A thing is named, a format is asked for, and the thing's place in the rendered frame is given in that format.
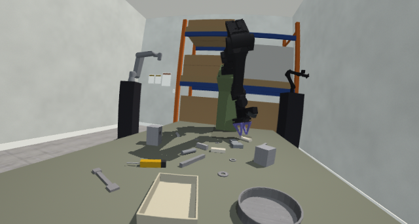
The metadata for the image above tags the beige open tray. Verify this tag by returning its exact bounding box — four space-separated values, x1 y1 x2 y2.
136 173 198 224

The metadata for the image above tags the yellow-handled screwdriver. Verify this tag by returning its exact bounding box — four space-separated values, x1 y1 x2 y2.
127 159 166 168

